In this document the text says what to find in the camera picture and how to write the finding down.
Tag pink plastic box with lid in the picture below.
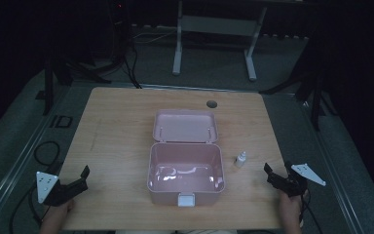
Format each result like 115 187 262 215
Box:
146 108 226 208

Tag black hanging cables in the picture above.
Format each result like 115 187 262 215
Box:
108 0 143 90

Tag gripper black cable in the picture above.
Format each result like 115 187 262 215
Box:
300 189 324 234
9 181 47 234

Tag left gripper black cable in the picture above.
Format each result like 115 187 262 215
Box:
9 181 47 234

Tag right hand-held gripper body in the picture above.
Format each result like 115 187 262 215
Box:
268 162 327 198

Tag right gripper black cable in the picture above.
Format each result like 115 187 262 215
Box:
300 189 324 234

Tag white metal table frame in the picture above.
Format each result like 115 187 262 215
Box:
171 0 269 83

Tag black looped floor cable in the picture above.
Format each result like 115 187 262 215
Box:
33 140 61 168

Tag person's left hand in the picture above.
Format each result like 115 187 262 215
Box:
39 199 76 234

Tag black stand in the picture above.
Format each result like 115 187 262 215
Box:
34 58 112 117
258 64 339 133

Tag black floor bracket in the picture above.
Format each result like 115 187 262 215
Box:
49 114 74 130

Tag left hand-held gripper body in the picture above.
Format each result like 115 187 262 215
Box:
36 171 83 208

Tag person's light clothing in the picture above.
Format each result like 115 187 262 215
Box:
114 229 239 234

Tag small white dropper bottle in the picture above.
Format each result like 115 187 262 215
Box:
234 150 248 169

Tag person's right hand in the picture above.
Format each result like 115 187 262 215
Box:
279 189 309 234

